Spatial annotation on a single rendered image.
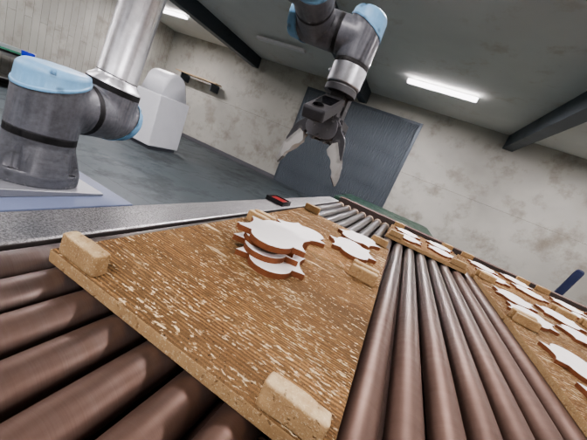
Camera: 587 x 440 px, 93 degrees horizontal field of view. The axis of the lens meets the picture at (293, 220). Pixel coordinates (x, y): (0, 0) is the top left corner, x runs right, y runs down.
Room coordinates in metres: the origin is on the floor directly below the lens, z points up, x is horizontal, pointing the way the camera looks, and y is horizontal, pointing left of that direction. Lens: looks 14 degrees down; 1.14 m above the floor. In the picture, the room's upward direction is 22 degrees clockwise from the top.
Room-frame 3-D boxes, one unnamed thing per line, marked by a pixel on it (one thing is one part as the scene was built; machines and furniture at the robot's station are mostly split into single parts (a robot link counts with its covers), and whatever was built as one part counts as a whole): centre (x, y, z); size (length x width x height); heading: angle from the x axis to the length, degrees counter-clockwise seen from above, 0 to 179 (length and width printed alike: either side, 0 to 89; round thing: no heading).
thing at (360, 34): (0.66, 0.02, 1.39); 0.09 x 0.08 x 0.11; 86
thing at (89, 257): (0.27, 0.20, 0.95); 0.06 x 0.02 x 0.03; 72
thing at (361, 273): (0.56, -0.18, 0.95); 0.06 x 0.02 x 0.03; 72
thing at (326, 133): (0.67, 0.01, 1.23); 0.09 x 0.08 x 0.12; 162
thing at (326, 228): (0.81, -0.12, 0.93); 0.41 x 0.35 x 0.02; 162
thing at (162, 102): (5.83, 3.36, 0.76); 0.77 x 0.66 x 1.52; 161
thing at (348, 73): (0.66, 0.01, 1.31); 0.08 x 0.08 x 0.05
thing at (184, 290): (0.41, 0.01, 0.93); 0.41 x 0.35 x 0.02; 162
